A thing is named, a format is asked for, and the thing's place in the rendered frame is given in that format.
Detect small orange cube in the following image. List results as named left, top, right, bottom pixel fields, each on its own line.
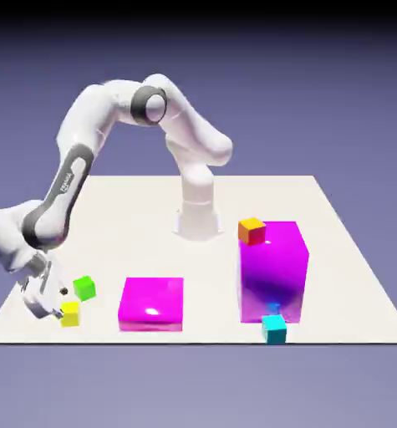
left=237, top=217, right=267, bottom=247

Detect small green cube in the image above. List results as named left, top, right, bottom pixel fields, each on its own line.
left=72, top=275, right=97, bottom=302

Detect tall magenta box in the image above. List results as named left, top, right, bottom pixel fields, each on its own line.
left=238, top=220, right=310, bottom=324

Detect small yellow cube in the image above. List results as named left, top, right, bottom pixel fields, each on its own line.
left=59, top=300, right=82, bottom=328

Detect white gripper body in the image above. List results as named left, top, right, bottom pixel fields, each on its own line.
left=21, top=259, right=63, bottom=319

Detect small cyan cube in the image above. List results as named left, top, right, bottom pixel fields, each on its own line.
left=261, top=313, right=288, bottom=345

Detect flat magenta box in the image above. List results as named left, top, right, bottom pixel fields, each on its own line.
left=117, top=276, right=185, bottom=333

